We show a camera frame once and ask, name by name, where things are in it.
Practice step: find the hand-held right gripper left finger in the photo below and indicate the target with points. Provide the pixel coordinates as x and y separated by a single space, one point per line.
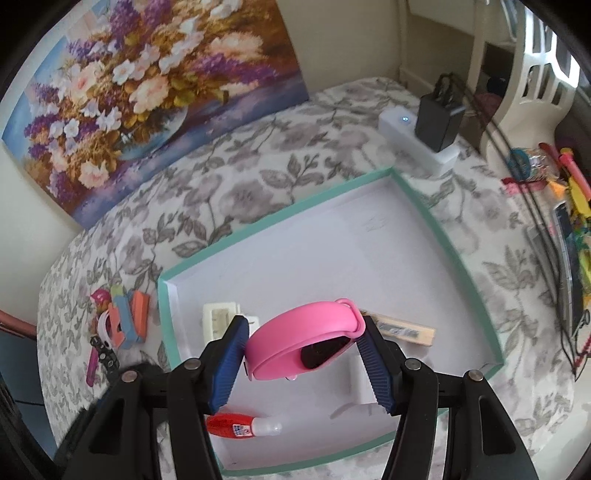
228 364

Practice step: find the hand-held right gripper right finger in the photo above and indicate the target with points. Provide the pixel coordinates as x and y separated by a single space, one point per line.
376 364

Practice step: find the white charger adapter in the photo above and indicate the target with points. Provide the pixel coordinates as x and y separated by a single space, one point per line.
362 383

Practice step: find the gold rectangular tube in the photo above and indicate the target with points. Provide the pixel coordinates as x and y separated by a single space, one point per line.
406 330

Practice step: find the white claw hair clip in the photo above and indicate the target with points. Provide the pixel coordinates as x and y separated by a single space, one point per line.
214 318

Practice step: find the red correction fluid bottle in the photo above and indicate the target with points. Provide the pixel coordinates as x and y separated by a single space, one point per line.
228 424

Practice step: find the pink smart watch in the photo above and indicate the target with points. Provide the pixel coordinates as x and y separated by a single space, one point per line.
295 337

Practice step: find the salmon and blue plastic toy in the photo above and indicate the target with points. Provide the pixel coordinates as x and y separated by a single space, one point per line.
138 314

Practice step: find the teal box lid tray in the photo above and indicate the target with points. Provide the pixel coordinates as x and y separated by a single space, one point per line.
346 249

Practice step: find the black toy car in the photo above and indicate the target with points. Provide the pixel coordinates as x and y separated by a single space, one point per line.
107 355

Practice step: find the dark blue panel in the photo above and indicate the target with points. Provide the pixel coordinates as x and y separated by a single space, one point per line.
18 364

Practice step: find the pink board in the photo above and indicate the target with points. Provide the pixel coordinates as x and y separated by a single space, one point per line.
14 323

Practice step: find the white power strip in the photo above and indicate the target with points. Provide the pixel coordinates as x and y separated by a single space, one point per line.
397 127

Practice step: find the black plug adapter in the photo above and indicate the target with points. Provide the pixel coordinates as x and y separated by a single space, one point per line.
436 120

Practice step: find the clutter of colourful toys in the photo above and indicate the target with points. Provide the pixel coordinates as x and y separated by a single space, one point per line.
575 184

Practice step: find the white chair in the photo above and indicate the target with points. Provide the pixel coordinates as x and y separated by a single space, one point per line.
512 120

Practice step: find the floral painting canvas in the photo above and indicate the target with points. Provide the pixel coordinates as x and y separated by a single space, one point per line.
152 92

